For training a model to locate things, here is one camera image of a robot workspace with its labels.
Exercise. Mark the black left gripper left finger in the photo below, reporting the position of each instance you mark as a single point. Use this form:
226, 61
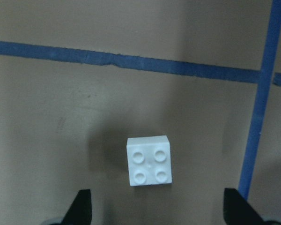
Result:
80, 211

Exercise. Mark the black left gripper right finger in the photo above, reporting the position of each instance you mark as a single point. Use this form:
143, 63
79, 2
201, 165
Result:
237, 211

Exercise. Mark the white block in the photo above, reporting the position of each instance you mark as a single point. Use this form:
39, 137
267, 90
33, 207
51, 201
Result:
149, 160

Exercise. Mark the brown paper table cover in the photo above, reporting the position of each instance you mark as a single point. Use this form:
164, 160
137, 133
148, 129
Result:
80, 77

